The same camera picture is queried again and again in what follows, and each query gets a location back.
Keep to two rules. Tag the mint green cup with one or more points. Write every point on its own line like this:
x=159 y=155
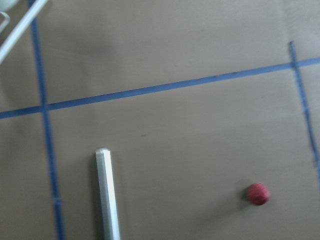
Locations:
x=5 y=3

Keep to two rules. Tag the steel muddler black tip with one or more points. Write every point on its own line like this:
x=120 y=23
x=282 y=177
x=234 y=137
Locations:
x=108 y=200

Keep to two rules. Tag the red strawberry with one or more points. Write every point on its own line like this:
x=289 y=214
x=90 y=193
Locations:
x=258 y=194

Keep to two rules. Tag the white wire rack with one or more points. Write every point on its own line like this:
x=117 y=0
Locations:
x=20 y=27

